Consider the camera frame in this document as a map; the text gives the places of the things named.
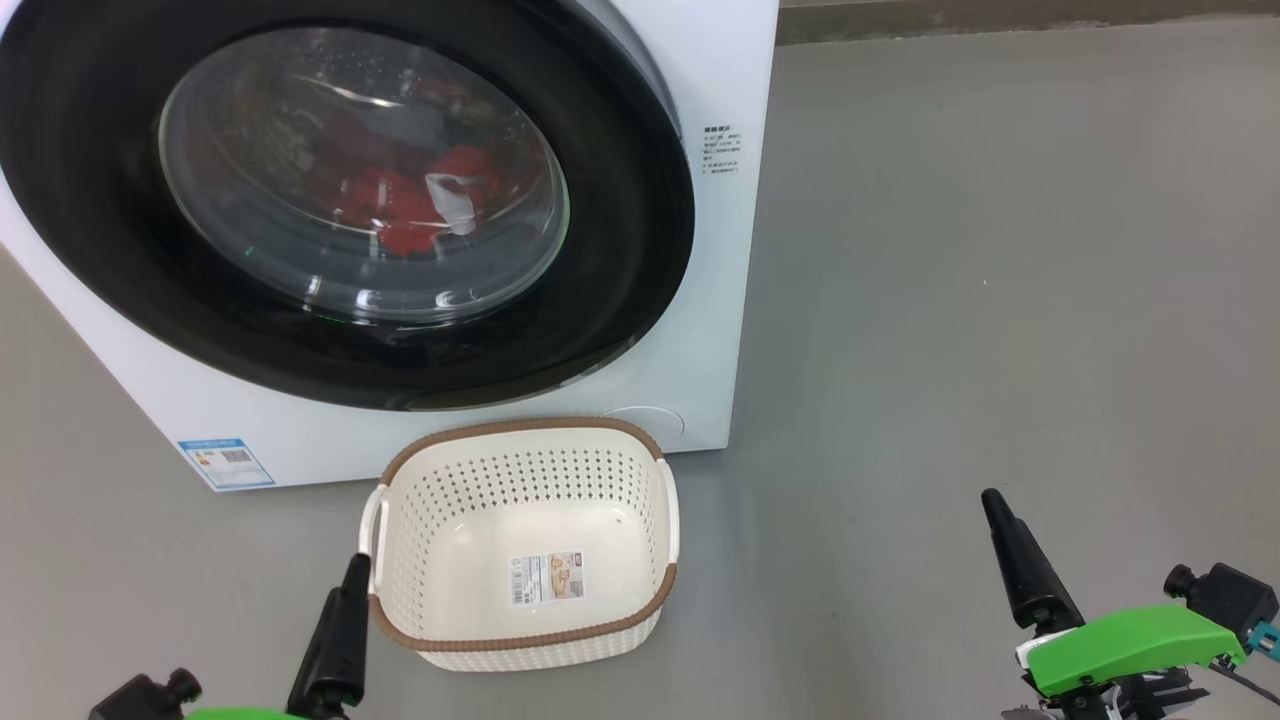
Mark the red and white garment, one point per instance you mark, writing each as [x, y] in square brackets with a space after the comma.
[400, 200]

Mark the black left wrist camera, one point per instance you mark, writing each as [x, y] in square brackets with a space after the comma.
[130, 700]

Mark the cream perforated laundry basket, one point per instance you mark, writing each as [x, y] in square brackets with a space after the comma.
[450, 500]

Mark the round white filter cover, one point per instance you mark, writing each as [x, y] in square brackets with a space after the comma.
[650, 425]

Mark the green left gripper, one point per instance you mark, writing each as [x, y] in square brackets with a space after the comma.
[240, 714]

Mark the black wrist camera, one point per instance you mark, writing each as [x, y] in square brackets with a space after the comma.
[1230, 600]
[130, 700]

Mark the perforated steel washer drum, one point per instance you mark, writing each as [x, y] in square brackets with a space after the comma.
[250, 150]

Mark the white front-load washing machine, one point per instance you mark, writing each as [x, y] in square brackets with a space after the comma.
[720, 300]

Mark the black glass washer door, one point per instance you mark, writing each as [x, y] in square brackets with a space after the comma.
[620, 250]

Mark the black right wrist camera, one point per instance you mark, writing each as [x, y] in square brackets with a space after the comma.
[1230, 600]

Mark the printed label sticker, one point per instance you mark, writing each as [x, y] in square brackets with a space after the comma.
[545, 578]

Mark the blue energy label sticker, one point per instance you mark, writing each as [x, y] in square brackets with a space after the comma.
[225, 463]

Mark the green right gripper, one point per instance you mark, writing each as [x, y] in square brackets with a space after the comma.
[1130, 650]

